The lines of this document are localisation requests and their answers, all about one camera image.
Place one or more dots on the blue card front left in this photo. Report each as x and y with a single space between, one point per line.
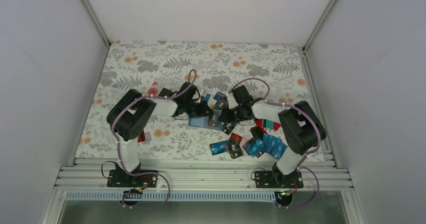
218 147

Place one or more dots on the blue card near holder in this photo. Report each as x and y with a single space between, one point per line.
205 97

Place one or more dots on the black card with chip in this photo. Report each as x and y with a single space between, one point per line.
227 128

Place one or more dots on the black card near left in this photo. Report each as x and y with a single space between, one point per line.
165 92

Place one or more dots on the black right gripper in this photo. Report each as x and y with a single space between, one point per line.
226 118

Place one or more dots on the blue card pile front right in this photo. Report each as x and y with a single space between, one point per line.
272 145

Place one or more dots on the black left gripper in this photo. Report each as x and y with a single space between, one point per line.
204 106

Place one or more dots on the teal leather card holder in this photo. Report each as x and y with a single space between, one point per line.
201 123

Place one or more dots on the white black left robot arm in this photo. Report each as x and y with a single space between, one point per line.
128 118

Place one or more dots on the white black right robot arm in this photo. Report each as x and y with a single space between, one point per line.
302 129

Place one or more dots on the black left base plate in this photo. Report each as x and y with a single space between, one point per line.
118 178

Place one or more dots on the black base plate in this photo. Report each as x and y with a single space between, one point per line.
275 179
118 178

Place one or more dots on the red card under left arm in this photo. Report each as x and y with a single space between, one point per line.
141 137

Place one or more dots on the aluminium rail frame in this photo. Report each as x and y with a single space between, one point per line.
204 175

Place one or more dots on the red VIP card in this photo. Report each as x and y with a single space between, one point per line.
236 137

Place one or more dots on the floral patterned table mat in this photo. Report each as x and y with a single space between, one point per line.
272 71

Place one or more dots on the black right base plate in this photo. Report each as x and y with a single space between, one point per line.
275 179

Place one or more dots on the white card with red circle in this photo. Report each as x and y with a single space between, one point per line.
154 89

